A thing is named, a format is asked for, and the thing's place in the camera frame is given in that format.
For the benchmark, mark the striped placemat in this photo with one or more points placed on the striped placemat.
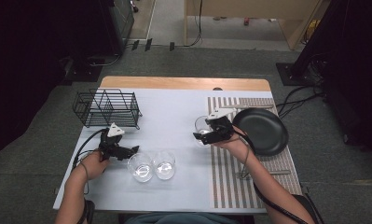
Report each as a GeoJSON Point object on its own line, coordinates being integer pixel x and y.
{"type": "Point", "coordinates": [227, 180]}

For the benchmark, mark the clear drinking glass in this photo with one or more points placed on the clear drinking glass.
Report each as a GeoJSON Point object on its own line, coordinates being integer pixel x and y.
{"type": "Point", "coordinates": [140, 169]}
{"type": "Point", "coordinates": [164, 166]}
{"type": "Point", "coordinates": [200, 124]}

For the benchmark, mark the person's right hand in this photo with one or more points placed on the person's right hand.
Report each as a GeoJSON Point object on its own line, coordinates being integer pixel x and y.
{"type": "Point", "coordinates": [236, 144]}

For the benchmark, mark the black round plate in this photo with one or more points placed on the black round plate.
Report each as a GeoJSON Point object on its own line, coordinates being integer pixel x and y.
{"type": "Point", "coordinates": [263, 132]}

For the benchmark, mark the dark curtain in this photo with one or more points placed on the dark curtain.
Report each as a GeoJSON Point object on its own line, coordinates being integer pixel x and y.
{"type": "Point", "coordinates": [25, 46]}
{"type": "Point", "coordinates": [354, 62]}

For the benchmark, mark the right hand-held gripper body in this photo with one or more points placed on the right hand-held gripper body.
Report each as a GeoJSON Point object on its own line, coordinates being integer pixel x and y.
{"type": "Point", "coordinates": [222, 126]}

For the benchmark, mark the white table cover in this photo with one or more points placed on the white table cover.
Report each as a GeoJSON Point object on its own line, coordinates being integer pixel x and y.
{"type": "Point", "coordinates": [174, 124]}

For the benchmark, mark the black stand base plate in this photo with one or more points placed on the black stand base plate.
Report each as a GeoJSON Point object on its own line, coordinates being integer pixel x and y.
{"type": "Point", "coordinates": [82, 71]}
{"type": "Point", "coordinates": [298, 74]}

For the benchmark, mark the dark equipment cabinet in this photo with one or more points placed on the dark equipment cabinet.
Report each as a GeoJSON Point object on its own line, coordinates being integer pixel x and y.
{"type": "Point", "coordinates": [121, 25]}

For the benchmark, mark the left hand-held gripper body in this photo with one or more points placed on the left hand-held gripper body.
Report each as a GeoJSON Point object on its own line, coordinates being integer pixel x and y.
{"type": "Point", "coordinates": [110, 146]}

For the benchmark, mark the person's left hand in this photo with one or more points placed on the person's left hand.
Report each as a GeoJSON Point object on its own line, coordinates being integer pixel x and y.
{"type": "Point", "coordinates": [93, 166]}

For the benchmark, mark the light wooden furniture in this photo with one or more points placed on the light wooden furniture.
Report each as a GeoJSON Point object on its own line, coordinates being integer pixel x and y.
{"type": "Point", "coordinates": [252, 7]}

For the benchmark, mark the grey flat strip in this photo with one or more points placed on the grey flat strip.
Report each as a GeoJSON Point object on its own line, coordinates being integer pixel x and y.
{"type": "Point", "coordinates": [255, 106]}
{"type": "Point", "coordinates": [280, 172]}

